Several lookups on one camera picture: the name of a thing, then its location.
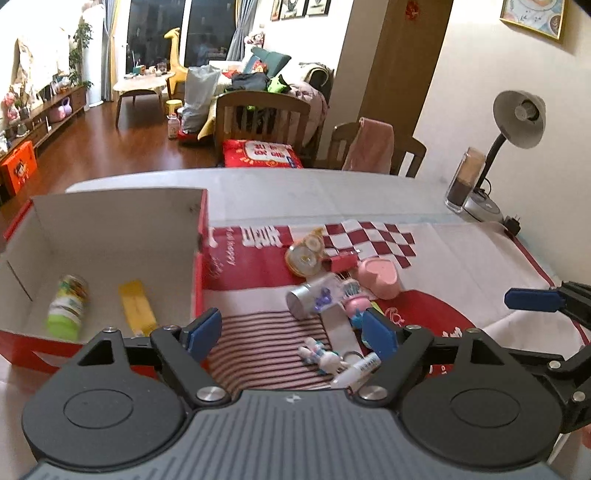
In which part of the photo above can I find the yellow rectangular box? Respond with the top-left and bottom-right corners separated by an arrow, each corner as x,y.
118,280 -> 158,337

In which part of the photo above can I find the green potted plant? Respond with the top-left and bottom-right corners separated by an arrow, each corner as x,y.
68,19 -> 93,89

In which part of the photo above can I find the pink watering can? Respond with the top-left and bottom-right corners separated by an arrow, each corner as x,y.
48,97 -> 73,125

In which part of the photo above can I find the wooden chair with towel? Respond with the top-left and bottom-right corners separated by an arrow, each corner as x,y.
325,117 -> 427,178

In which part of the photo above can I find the yellow giraffe toy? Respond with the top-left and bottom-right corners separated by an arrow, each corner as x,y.
163,27 -> 187,98

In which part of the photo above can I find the small bottle on floor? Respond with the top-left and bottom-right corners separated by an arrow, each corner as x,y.
167,114 -> 181,140

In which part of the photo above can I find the red cardboard box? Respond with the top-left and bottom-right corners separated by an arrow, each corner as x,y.
1,188 -> 207,372

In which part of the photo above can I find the clear container with brown contents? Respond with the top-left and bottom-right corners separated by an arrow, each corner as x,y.
445,147 -> 486,214

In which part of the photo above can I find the wooden tv cabinet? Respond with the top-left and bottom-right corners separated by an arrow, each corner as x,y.
5,86 -> 87,154

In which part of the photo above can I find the wooden dining chair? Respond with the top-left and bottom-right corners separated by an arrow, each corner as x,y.
214,90 -> 311,167

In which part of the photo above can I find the white plastic bag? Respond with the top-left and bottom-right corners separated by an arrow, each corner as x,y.
181,65 -> 221,133

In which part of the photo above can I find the red seat cushion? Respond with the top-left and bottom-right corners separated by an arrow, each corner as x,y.
222,140 -> 303,169

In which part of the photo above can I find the grey desk lamp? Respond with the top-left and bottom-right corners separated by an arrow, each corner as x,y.
464,90 -> 546,222

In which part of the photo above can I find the orange gift box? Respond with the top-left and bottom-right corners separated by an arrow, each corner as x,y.
1,141 -> 37,196

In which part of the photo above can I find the red white printed cloth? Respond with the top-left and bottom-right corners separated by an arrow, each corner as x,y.
204,220 -> 590,394

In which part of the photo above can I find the pink heart-shaped box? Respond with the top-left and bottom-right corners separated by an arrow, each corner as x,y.
356,257 -> 402,300

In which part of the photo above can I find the green lid jar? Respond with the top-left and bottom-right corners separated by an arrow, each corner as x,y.
46,275 -> 88,341

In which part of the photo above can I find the brown wooden door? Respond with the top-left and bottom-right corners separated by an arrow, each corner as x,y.
360,0 -> 453,136

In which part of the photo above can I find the pink towel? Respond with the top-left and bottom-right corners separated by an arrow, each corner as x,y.
342,117 -> 394,175

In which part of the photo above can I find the framed wall picture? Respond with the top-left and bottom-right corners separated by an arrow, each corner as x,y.
500,0 -> 566,41

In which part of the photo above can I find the round coffee table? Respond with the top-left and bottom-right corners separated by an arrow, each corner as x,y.
113,72 -> 174,128

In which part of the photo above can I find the white lip balm tube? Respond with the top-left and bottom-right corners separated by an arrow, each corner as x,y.
331,352 -> 381,390

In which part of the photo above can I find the white rabbit astronaut figurine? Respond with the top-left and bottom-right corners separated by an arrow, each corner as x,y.
297,337 -> 349,376

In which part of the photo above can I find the pink blue small toy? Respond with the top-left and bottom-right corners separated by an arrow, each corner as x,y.
342,278 -> 372,330

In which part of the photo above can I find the clear jar with blue beads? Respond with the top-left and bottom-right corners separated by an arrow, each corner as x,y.
286,273 -> 344,320

